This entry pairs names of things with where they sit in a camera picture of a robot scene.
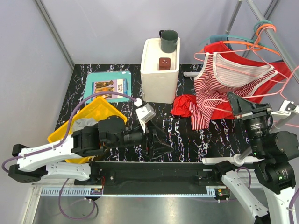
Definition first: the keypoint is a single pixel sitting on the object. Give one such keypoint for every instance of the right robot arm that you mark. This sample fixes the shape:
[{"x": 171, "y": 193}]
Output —
[{"x": 273, "y": 170}]

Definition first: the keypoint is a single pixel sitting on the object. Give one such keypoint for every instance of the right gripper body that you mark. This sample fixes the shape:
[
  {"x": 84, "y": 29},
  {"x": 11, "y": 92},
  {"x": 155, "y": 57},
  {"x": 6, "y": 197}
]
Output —
[{"x": 254, "y": 122}]

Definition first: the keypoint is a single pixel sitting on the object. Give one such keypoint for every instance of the red white striped tank top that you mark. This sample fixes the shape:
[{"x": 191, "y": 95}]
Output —
[{"x": 220, "y": 76}]

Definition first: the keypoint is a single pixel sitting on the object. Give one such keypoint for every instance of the grey tank top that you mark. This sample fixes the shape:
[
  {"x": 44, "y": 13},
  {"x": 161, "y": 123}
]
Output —
[{"x": 81, "y": 123}]

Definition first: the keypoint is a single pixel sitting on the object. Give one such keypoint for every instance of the yellow plastic basket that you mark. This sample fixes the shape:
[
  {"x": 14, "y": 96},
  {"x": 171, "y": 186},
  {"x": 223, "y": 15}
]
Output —
[{"x": 99, "y": 109}]

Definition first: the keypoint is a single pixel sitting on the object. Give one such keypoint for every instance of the dark green mug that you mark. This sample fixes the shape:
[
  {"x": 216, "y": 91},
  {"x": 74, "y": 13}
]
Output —
[{"x": 169, "y": 39}]

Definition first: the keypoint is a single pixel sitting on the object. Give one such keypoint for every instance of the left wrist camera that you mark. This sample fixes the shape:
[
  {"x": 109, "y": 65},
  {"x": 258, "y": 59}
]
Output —
[{"x": 145, "y": 114}]

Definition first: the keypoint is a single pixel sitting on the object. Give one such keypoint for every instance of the teal tray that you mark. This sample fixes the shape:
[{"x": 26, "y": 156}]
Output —
[{"x": 104, "y": 76}]

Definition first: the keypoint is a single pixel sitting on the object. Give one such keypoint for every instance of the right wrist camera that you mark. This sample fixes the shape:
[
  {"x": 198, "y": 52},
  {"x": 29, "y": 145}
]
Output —
[{"x": 287, "y": 108}]

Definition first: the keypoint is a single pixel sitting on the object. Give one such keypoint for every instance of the white rack foot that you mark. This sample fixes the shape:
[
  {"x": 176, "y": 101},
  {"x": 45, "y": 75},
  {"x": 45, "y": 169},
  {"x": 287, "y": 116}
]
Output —
[{"x": 235, "y": 160}]

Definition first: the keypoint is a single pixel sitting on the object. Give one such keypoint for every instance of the orange plastic hanger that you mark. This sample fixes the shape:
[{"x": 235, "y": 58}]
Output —
[{"x": 255, "y": 45}]

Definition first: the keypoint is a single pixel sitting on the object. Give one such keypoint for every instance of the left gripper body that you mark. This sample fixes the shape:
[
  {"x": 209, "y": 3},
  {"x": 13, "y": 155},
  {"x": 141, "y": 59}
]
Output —
[{"x": 137, "y": 137}]

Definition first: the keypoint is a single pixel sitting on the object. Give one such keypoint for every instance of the brown square box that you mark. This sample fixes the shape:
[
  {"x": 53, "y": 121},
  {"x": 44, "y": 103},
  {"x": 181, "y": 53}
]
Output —
[{"x": 164, "y": 63}]

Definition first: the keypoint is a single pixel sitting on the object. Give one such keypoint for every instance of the metal clothes rack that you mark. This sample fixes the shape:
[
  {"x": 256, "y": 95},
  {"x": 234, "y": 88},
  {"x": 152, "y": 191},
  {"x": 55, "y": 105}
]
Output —
[{"x": 278, "y": 47}]

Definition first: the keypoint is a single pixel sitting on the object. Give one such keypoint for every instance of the teal plastic hanger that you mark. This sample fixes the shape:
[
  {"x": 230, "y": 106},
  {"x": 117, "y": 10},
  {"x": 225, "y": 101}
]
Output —
[{"x": 243, "y": 38}]

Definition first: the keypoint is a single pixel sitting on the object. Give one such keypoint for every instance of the white foam box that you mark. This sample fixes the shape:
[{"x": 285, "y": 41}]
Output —
[{"x": 159, "y": 86}]

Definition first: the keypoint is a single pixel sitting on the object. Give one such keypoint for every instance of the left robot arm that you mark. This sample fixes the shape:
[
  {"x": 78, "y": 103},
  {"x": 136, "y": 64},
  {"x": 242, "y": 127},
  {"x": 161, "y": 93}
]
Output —
[{"x": 47, "y": 161}]

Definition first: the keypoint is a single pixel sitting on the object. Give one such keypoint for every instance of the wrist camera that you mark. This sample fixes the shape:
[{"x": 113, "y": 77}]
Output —
[
  {"x": 145, "y": 114},
  {"x": 287, "y": 108}
]

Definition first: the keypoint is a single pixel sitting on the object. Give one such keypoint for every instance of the dog picture book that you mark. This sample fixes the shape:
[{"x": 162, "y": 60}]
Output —
[{"x": 116, "y": 85}]

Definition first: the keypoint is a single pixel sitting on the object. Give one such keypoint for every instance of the crumpled red cloth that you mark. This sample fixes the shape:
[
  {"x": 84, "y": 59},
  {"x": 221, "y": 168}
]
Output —
[{"x": 181, "y": 105}]

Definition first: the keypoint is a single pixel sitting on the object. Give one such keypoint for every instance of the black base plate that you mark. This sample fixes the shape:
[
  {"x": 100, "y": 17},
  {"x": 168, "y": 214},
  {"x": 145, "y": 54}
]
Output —
[{"x": 152, "y": 178}]

